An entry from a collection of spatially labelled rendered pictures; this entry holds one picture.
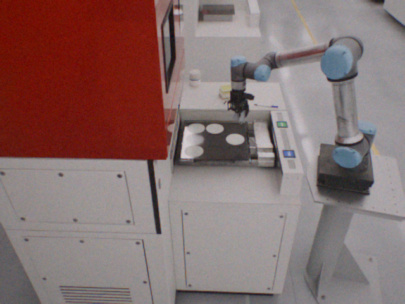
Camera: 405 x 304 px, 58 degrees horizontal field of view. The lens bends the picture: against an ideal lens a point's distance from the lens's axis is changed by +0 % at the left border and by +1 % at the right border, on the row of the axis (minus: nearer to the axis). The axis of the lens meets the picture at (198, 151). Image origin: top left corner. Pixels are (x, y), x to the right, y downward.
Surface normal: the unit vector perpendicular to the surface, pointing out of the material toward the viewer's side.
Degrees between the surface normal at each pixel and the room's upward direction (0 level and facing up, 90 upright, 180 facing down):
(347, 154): 100
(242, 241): 90
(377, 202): 0
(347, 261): 90
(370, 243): 0
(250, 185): 0
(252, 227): 90
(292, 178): 90
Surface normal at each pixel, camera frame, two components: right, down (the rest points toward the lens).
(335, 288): -0.01, -0.79
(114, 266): -0.05, 0.61
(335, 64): -0.62, 0.40
